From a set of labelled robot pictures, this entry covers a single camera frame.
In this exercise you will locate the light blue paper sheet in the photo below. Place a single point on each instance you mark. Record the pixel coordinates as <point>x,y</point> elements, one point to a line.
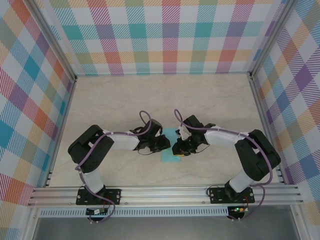
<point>168,157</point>

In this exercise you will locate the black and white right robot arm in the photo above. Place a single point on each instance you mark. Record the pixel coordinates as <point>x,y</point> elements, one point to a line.
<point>255,155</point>

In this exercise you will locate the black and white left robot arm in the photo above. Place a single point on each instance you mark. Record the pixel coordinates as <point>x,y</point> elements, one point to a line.
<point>95,150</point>

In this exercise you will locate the grey metal sheet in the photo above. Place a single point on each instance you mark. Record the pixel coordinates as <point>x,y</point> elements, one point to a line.
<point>162,228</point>

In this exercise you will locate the small circuit board with light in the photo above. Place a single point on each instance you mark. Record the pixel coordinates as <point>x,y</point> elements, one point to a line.
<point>238,209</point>

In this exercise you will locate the small dark circuit board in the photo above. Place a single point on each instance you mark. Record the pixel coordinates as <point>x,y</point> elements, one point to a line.
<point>96,212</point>

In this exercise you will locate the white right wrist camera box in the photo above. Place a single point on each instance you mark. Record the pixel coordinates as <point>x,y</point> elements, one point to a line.
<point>183,132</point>

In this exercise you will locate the aluminium profile rail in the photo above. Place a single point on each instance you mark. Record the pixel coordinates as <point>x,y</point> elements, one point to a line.
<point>162,195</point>

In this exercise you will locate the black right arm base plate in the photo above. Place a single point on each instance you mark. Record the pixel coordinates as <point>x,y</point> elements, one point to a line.
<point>215,196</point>

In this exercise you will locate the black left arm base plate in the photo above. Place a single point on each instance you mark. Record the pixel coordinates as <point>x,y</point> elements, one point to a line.
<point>115,196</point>

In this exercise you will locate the aluminium table side rail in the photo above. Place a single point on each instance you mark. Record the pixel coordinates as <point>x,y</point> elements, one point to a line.
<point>62,125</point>
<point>262,112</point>

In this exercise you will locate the aluminium frame post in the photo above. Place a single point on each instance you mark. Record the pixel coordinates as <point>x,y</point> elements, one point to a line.
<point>53,37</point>
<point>271,37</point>

